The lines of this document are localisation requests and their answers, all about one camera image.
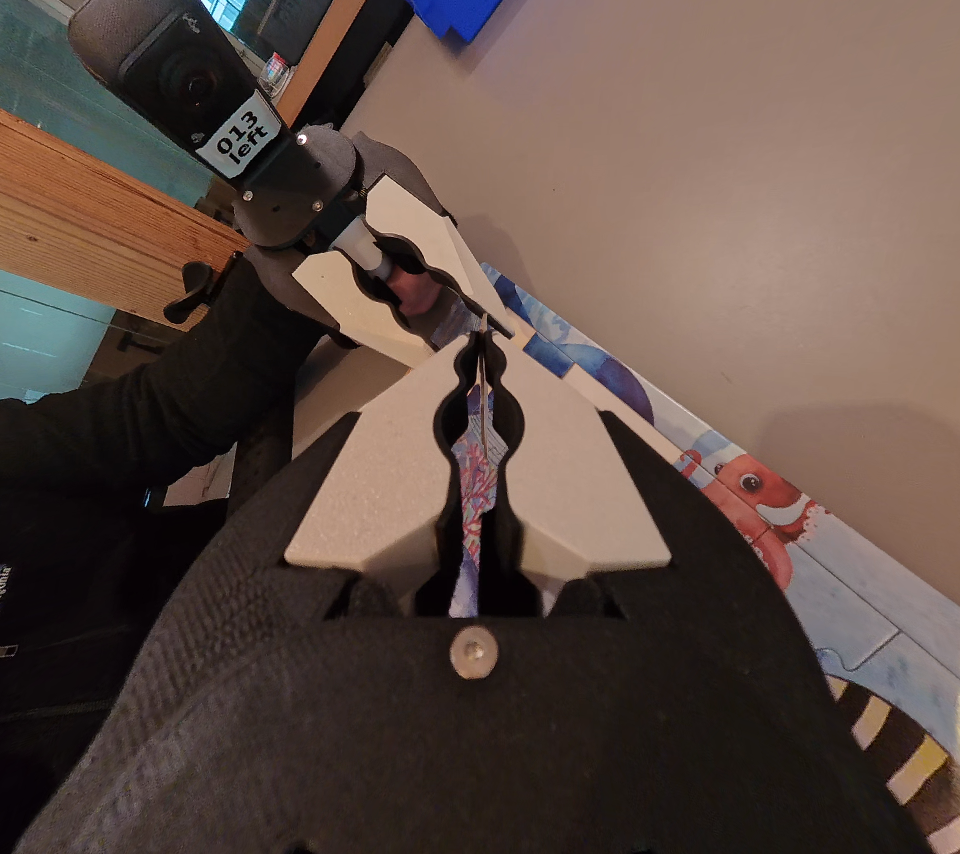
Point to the dark blue striped puzzle piece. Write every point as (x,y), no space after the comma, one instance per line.
(484,325)

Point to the colourful jar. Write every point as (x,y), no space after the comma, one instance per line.
(274,72)

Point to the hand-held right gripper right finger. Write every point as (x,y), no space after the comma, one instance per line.
(585,494)

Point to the person's left hand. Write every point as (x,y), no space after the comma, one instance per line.
(412,295)

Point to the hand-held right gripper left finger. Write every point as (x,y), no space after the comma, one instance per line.
(367,494)

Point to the sea animals jigsaw puzzle board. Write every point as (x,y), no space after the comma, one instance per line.
(862,569)

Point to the wooden edged table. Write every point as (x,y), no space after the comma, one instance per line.
(337,29)

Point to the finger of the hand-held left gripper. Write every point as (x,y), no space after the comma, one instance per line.
(352,306)
(420,224)

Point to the white crumpled paper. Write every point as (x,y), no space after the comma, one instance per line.
(199,479)

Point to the person's left forearm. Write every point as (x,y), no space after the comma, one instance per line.
(187,389)

